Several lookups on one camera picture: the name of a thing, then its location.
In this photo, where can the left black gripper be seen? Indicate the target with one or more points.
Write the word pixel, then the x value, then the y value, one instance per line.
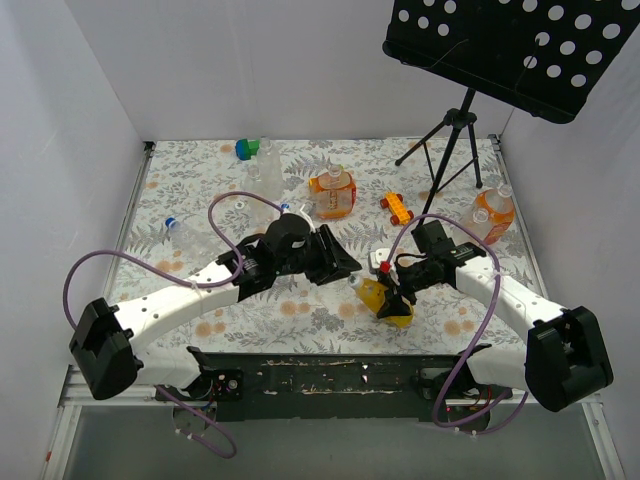
pixel 324 255

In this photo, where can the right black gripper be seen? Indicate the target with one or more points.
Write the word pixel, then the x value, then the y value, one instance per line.
pixel 395 288

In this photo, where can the yellow juice bottle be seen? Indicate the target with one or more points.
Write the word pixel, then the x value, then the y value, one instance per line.
pixel 371 294

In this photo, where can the white green juice cap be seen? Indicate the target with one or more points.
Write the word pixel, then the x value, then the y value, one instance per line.
pixel 355 281

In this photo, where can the orange label tea bottle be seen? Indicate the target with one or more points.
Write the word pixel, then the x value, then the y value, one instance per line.
pixel 333 193

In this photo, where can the clear Pocari Sweat bottle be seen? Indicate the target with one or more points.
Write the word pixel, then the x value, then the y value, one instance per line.
pixel 270 166

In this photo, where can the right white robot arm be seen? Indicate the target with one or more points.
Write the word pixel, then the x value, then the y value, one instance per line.
pixel 565 357

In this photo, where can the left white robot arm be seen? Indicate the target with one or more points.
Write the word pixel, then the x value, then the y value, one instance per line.
pixel 110 344

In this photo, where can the small clear bottle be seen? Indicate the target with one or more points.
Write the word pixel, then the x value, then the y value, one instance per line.
pixel 475 221

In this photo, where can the orange soda bottle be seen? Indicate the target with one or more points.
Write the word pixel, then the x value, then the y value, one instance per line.
pixel 498 202

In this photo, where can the clear bottle blue cap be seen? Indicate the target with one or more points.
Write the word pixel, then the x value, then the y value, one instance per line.
pixel 193 243

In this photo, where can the orange toy car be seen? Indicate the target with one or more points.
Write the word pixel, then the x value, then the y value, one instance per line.
pixel 399 214

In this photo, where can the blue green toy block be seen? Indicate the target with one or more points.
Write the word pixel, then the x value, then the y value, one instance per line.
pixel 245 148

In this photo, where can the floral table mat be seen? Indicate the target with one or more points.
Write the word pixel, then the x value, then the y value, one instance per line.
pixel 199 182

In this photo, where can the black music stand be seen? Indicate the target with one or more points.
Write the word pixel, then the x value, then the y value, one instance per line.
pixel 542 57

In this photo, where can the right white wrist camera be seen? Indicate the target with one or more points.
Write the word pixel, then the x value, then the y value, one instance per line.
pixel 377 257

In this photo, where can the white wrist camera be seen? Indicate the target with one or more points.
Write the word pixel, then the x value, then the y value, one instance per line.
pixel 303 212
pixel 377 257

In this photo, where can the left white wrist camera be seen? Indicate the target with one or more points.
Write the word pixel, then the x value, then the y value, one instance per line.
pixel 303 212

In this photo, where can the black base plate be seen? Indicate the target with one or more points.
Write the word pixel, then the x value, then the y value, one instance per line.
pixel 316 386

